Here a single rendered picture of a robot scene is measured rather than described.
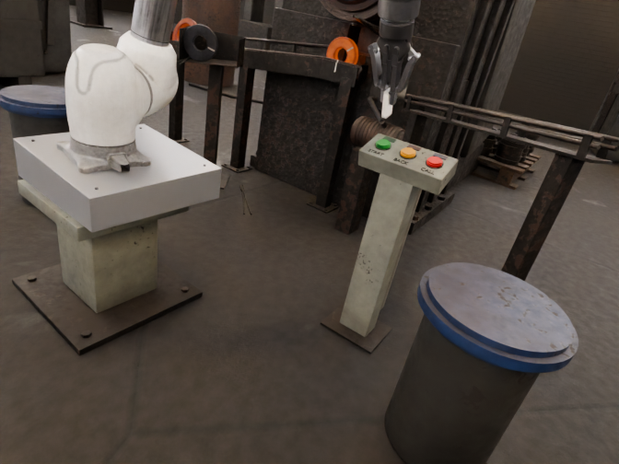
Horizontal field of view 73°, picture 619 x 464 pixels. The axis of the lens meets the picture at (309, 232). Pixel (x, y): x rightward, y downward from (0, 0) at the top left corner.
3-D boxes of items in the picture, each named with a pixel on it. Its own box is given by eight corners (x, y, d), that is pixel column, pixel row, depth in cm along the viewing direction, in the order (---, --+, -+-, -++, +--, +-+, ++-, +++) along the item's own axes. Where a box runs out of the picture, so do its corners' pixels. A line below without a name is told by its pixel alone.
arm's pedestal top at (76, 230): (78, 242, 100) (76, 227, 98) (18, 193, 115) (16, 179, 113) (189, 211, 123) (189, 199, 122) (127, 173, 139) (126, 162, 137)
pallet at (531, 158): (375, 141, 366) (388, 88, 346) (413, 132, 428) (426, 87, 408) (514, 190, 310) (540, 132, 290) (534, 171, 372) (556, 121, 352)
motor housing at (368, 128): (341, 219, 211) (366, 113, 186) (379, 237, 201) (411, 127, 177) (327, 226, 201) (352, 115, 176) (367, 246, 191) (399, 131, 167)
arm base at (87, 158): (87, 180, 100) (86, 159, 97) (54, 145, 112) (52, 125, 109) (159, 171, 112) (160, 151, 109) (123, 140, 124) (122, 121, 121)
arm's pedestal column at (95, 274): (79, 356, 109) (69, 255, 95) (12, 284, 128) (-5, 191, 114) (202, 296, 139) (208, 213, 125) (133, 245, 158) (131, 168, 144)
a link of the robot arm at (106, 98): (52, 136, 103) (43, 40, 92) (98, 119, 119) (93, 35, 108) (115, 153, 103) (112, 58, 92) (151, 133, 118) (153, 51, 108)
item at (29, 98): (73, 176, 200) (65, 83, 180) (114, 201, 186) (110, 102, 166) (-4, 191, 175) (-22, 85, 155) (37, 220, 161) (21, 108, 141)
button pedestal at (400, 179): (338, 300, 151) (382, 132, 122) (398, 333, 140) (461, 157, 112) (313, 320, 138) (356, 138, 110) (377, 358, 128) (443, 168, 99)
